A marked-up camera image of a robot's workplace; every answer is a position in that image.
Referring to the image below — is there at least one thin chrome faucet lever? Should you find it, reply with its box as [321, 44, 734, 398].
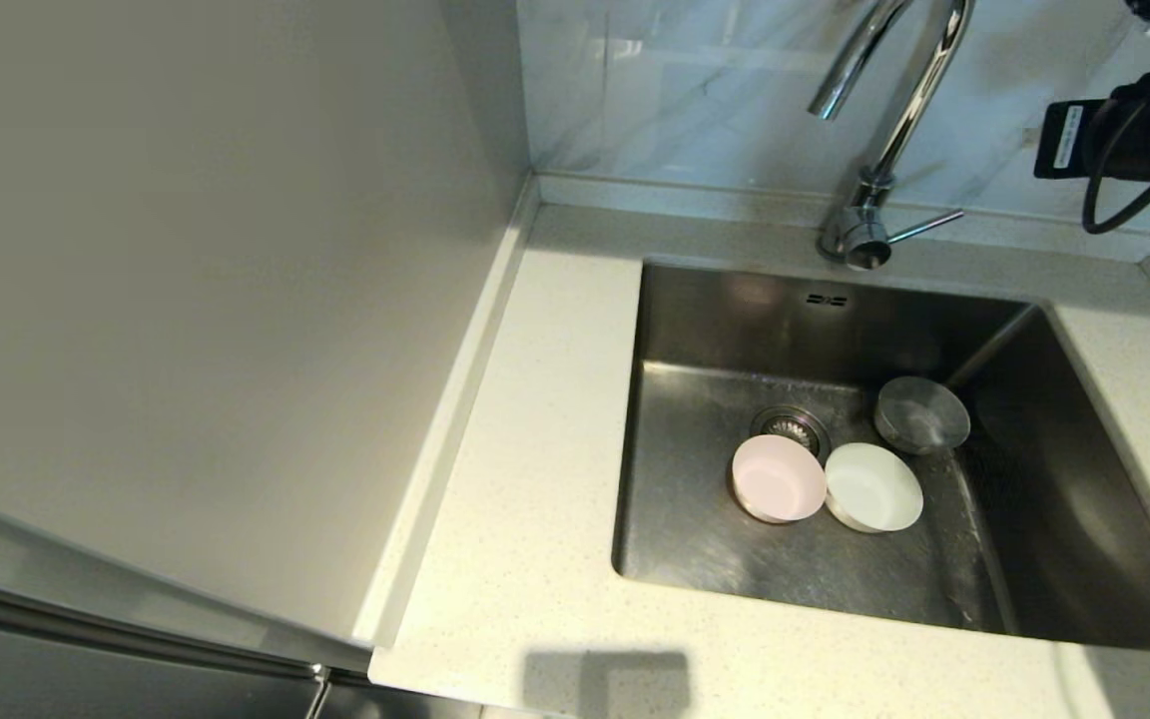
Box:
[884, 210, 965, 247]

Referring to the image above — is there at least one small grey bowl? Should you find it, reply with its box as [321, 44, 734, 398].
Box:
[872, 375, 972, 457]

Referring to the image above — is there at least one small white bowl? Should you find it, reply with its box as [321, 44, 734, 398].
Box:
[823, 442, 925, 534]

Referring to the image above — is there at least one small pink bowl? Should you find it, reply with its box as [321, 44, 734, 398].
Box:
[731, 434, 828, 525]

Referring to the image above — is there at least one stainless steel sink basin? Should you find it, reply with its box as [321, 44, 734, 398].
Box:
[611, 260, 1150, 655]

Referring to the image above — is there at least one chrome gooseneck faucet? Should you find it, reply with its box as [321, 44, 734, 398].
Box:
[807, 0, 975, 273]

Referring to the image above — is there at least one round metal drain strainer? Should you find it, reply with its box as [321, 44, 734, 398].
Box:
[750, 406, 833, 462]

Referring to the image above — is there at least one tall grey refrigerator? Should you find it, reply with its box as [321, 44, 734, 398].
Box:
[0, 0, 536, 719]

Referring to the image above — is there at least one steel refrigerator door handle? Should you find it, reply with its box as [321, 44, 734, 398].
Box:
[303, 661, 336, 719]

